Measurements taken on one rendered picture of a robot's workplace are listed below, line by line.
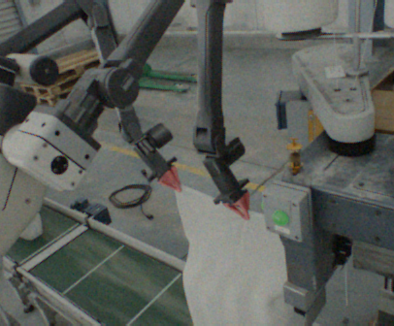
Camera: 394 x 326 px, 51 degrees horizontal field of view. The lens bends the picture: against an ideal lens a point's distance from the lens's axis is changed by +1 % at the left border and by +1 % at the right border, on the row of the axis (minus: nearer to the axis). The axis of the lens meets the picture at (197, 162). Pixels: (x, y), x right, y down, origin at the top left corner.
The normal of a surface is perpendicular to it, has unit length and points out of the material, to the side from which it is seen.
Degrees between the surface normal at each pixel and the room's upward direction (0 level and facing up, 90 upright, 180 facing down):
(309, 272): 90
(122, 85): 86
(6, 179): 90
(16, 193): 90
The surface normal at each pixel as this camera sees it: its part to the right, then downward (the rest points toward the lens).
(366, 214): -0.63, 0.47
